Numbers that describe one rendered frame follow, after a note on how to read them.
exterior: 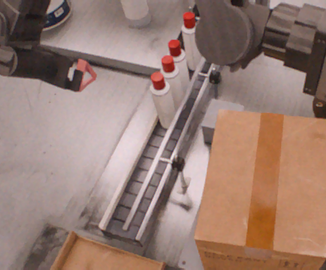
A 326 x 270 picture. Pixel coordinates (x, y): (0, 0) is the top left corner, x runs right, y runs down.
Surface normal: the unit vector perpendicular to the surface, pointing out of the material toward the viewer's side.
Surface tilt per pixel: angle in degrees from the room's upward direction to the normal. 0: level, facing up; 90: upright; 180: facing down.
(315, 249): 0
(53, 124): 0
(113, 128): 0
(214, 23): 51
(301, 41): 56
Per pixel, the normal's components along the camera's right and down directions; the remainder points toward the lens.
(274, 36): -0.44, 0.46
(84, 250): -0.06, -0.54
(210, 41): -0.39, 0.25
